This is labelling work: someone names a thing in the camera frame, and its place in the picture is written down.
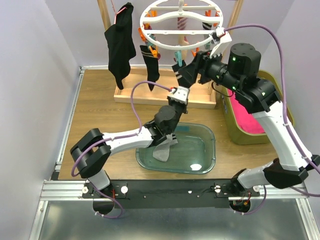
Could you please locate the large black hanging cloth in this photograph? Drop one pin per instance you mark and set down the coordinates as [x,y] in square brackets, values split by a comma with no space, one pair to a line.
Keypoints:
[120,44]

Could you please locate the olive green bin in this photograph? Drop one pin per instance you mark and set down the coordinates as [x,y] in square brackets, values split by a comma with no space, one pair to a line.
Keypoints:
[243,138]

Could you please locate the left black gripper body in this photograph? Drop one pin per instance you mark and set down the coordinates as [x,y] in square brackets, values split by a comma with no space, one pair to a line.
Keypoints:
[179,109]

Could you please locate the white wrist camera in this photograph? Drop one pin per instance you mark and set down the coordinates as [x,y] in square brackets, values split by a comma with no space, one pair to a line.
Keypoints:
[222,39]
[179,94]

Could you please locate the white round clip hanger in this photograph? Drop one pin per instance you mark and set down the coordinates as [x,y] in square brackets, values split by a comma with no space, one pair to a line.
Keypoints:
[188,39]

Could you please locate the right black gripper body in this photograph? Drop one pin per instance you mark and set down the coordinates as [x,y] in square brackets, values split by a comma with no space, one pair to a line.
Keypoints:
[214,69]

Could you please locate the grey sock black stripes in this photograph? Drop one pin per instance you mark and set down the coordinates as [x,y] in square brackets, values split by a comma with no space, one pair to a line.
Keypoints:
[162,151]

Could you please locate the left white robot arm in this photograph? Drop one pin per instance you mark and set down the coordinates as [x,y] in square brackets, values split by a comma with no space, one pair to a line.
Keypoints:
[91,152]

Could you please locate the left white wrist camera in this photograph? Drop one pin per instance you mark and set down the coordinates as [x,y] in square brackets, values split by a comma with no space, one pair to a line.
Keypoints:
[179,94]

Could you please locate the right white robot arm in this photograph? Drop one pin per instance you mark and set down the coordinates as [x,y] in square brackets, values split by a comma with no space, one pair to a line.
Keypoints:
[260,99]

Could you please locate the beige purple striped sock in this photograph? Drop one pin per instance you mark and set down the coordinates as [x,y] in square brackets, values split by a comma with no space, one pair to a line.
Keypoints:
[181,23]

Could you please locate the black mounting base plate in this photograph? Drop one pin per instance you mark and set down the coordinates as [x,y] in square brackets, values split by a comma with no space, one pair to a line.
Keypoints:
[175,193]

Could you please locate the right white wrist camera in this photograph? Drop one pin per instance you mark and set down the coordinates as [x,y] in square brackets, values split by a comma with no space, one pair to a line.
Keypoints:
[222,39]

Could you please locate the wooden rack frame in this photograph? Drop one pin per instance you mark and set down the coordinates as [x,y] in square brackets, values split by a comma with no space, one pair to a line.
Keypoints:
[203,97]

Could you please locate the black sock tan stripes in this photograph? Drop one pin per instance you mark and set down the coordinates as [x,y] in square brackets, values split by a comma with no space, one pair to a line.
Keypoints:
[152,64]

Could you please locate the clear plastic tub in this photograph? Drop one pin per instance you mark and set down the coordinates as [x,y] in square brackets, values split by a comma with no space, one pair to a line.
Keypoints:
[194,153]

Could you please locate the aluminium rail frame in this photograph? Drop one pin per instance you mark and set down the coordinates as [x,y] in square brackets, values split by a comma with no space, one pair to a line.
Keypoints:
[67,212]

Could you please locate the pink folded cloth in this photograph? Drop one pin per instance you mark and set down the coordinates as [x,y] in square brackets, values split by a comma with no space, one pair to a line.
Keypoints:
[238,119]

